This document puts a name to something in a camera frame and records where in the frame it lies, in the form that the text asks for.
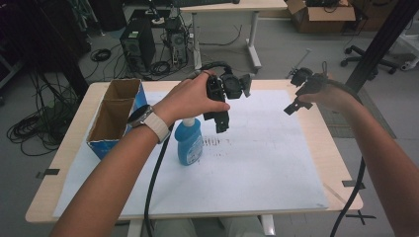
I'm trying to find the blue cardboard box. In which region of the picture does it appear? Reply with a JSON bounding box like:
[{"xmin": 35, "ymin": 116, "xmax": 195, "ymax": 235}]
[{"xmin": 86, "ymin": 78, "xmax": 148, "ymax": 161}]

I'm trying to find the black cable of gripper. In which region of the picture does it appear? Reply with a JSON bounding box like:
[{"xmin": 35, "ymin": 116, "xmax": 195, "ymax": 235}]
[
  {"xmin": 329, "ymin": 156, "xmax": 368, "ymax": 237},
  {"xmin": 143, "ymin": 122, "xmax": 176, "ymax": 237}
]

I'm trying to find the brown cardboard box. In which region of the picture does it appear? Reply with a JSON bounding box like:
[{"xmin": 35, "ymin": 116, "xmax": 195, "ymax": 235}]
[{"xmin": 284, "ymin": 0, "xmax": 358, "ymax": 35}]

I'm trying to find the white-legged wooden desk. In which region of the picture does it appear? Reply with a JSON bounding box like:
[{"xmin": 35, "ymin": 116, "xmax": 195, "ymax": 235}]
[{"xmin": 179, "ymin": 0, "xmax": 290, "ymax": 72}]

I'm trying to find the white table leg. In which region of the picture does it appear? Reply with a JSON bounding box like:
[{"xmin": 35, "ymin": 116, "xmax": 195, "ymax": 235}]
[
  {"xmin": 126, "ymin": 219, "xmax": 145, "ymax": 237},
  {"xmin": 259, "ymin": 213, "xmax": 277, "ymax": 237}
]

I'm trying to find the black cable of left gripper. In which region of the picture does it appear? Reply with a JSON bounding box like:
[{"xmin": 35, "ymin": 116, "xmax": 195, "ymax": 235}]
[{"xmin": 143, "ymin": 122, "xmax": 176, "ymax": 237}]

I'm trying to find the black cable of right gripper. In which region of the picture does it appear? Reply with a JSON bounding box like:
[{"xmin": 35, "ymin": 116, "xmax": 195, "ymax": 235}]
[{"xmin": 329, "ymin": 156, "xmax": 368, "ymax": 237}]

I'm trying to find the black office chair base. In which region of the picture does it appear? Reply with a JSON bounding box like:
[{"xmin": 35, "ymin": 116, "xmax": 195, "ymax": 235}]
[{"xmin": 339, "ymin": 44, "xmax": 399, "ymax": 76}]

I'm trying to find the bundle of black floor cables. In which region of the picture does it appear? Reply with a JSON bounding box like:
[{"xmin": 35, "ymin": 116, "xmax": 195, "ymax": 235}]
[{"xmin": 5, "ymin": 71, "xmax": 81, "ymax": 158}]

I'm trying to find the open computer case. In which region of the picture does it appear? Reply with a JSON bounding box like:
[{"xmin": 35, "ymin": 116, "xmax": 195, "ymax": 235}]
[{"xmin": 163, "ymin": 16, "xmax": 190, "ymax": 66}]

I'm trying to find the black tape cross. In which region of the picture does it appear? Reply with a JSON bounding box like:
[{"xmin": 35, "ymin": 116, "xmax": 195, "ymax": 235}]
[{"xmin": 344, "ymin": 209, "xmax": 377, "ymax": 227}]

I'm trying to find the black tape strip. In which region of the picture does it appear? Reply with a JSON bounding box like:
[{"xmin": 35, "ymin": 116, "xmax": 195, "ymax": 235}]
[
  {"xmin": 35, "ymin": 168, "xmax": 61, "ymax": 180},
  {"xmin": 341, "ymin": 179, "xmax": 367, "ymax": 191}
]

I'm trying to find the person's right hand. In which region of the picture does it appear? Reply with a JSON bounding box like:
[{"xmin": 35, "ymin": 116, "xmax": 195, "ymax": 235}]
[{"xmin": 296, "ymin": 82, "xmax": 361, "ymax": 115}]

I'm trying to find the person's left hand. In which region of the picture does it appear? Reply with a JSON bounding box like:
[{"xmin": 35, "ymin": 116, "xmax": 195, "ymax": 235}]
[{"xmin": 151, "ymin": 68, "xmax": 231, "ymax": 129}]

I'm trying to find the white paper sheet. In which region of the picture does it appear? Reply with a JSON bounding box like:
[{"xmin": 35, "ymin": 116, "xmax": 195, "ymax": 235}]
[{"xmin": 52, "ymin": 89, "xmax": 330, "ymax": 219}]

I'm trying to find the wristwatch with beige band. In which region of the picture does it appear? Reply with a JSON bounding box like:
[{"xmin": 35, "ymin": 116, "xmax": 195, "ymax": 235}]
[{"xmin": 126, "ymin": 104, "xmax": 173, "ymax": 144}]

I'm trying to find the black metal post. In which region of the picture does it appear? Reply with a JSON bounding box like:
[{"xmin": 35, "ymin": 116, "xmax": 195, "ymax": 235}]
[{"xmin": 343, "ymin": 0, "xmax": 419, "ymax": 95}]

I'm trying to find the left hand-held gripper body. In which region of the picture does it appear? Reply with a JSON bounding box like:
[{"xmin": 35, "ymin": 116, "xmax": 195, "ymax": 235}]
[{"xmin": 201, "ymin": 61, "xmax": 255, "ymax": 122}]

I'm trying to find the dark curtain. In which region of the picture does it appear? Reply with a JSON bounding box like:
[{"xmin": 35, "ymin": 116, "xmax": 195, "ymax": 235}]
[{"xmin": 0, "ymin": 0, "xmax": 91, "ymax": 100}]

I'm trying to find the black cable coil by tower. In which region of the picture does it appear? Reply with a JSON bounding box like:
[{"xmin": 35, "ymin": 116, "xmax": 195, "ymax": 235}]
[{"xmin": 149, "ymin": 60, "xmax": 172, "ymax": 77}]

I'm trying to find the small black cable coil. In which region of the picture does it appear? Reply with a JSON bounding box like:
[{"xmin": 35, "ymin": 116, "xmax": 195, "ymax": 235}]
[{"xmin": 89, "ymin": 47, "xmax": 113, "ymax": 63}]

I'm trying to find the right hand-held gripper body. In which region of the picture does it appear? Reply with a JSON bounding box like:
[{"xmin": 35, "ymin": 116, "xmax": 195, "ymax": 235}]
[{"xmin": 290, "ymin": 66, "xmax": 330, "ymax": 99}]

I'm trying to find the black computer tower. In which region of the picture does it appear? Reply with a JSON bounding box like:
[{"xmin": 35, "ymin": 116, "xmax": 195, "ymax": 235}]
[{"xmin": 119, "ymin": 17, "xmax": 157, "ymax": 74}]

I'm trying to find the blue bottle with white cap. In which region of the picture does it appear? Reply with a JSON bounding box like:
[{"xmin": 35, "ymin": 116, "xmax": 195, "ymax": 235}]
[{"xmin": 174, "ymin": 118, "xmax": 204, "ymax": 167}]

